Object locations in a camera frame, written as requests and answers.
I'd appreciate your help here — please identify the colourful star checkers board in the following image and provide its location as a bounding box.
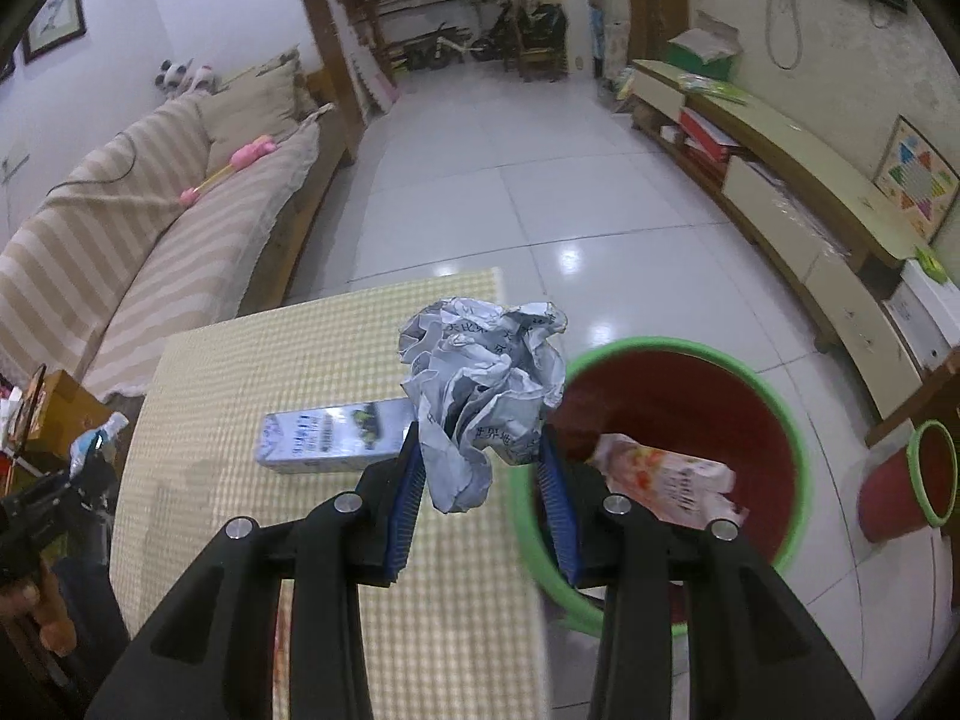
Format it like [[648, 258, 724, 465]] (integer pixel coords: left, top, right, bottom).
[[872, 115, 960, 245]]

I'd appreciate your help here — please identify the red folder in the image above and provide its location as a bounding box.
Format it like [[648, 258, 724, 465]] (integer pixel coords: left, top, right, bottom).
[[679, 106, 732, 164]]

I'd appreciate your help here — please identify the small red green-rimmed bin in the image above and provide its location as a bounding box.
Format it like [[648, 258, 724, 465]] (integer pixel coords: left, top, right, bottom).
[[859, 420, 960, 545]]

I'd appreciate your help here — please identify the white pink snack packet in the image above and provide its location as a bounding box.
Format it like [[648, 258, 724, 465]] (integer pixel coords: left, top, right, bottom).
[[581, 433, 749, 533]]

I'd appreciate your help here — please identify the person's left hand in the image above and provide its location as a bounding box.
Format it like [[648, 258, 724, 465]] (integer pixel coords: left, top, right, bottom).
[[0, 570, 76, 653]]

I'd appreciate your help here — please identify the cream wooden television cabinet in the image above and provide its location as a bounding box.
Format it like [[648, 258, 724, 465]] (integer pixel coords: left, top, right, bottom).
[[626, 58, 931, 421]]

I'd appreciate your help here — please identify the black white plush toy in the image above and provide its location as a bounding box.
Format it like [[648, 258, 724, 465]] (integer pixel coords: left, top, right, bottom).
[[154, 60, 218, 98]]

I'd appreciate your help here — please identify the person's left forearm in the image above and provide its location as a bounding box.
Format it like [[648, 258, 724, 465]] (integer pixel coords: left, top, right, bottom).
[[0, 551, 132, 720]]

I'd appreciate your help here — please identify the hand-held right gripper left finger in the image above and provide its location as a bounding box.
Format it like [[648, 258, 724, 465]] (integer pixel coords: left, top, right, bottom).
[[84, 420, 428, 720]]

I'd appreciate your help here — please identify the tan sofa cushion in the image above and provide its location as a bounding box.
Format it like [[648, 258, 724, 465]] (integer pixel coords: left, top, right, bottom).
[[201, 49, 320, 158]]

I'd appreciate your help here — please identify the white looped cable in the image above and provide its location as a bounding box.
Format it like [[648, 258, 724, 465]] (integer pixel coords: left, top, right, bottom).
[[765, 0, 802, 70]]

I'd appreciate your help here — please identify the dark covered scooter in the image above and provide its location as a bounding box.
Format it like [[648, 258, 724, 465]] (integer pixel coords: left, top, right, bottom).
[[471, 0, 569, 65]]

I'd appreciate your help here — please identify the newspaper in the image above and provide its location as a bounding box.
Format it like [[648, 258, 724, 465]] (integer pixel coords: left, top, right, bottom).
[[397, 296, 569, 517]]

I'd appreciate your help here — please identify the yellow checked tablecloth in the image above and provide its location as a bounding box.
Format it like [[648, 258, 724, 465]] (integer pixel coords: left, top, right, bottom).
[[109, 268, 552, 720]]

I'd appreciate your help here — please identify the tall blue printed panel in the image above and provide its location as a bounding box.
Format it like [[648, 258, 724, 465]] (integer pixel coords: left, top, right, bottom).
[[583, 0, 610, 77]]

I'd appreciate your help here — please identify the flat green packet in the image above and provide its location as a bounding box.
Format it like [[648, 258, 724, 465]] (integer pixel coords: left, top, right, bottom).
[[675, 71, 755, 106]]

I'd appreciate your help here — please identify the large red green-rimmed bin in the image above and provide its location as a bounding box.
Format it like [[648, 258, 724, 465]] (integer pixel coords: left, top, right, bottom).
[[506, 337, 815, 638]]

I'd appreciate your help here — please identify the clear plastic bottle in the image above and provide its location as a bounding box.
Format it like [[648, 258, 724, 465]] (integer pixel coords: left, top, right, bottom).
[[71, 412, 132, 481]]

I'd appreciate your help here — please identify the pink toy stick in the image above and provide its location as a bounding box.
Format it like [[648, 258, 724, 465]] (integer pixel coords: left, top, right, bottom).
[[178, 135, 275, 209]]

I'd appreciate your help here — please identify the beige striped sofa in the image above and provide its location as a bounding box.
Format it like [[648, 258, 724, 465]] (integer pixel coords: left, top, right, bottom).
[[0, 49, 353, 398]]

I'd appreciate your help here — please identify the dark framed picture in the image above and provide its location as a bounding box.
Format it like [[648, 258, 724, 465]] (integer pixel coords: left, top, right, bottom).
[[21, 0, 87, 65]]

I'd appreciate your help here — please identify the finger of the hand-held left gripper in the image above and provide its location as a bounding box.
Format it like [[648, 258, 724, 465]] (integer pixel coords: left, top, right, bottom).
[[64, 450, 112, 500]]

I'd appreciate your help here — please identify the wooden chair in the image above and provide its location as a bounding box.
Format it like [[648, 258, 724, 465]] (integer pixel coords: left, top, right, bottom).
[[517, 41, 567, 83]]

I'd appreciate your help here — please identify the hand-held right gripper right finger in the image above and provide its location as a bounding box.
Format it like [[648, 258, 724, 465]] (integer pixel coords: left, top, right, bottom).
[[534, 424, 875, 720]]

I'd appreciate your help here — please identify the silver drink carton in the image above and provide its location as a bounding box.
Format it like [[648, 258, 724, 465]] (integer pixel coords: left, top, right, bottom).
[[255, 399, 415, 473]]

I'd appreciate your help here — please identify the white cardboard box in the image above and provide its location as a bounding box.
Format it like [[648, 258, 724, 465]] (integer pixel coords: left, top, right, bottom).
[[881, 259, 960, 372]]

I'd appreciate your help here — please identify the white balance bike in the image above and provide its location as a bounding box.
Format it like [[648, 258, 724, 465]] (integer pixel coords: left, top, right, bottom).
[[405, 22, 481, 72]]

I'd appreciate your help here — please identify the stack of foam floor mats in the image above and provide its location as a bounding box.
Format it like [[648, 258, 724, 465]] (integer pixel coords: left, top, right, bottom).
[[341, 15, 406, 121]]

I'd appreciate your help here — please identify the open green cardboard box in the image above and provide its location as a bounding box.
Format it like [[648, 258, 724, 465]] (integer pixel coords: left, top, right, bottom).
[[666, 11, 743, 83]]

